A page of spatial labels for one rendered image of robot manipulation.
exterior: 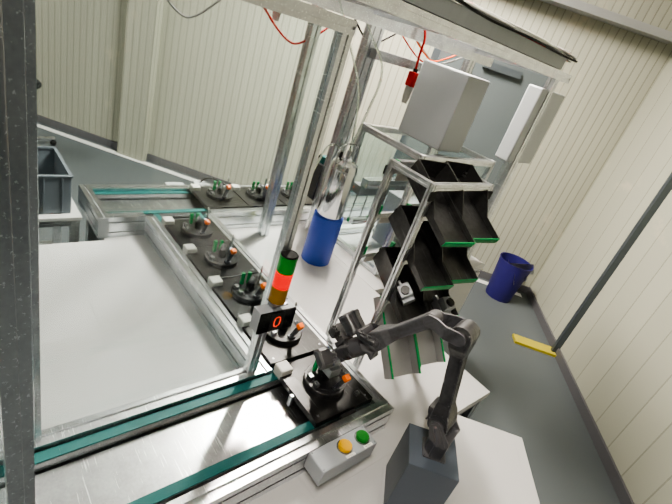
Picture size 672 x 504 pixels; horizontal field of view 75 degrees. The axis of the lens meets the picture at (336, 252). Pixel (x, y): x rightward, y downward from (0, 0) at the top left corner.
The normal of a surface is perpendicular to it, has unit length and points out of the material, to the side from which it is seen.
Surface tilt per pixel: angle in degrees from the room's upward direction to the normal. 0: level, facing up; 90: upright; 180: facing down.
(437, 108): 90
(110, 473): 0
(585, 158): 90
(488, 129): 90
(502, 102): 90
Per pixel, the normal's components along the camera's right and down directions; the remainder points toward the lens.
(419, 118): -0.74, 0.10
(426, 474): -0.16, 0.42
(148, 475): 0.29, -0.84
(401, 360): 0.54, -0.22
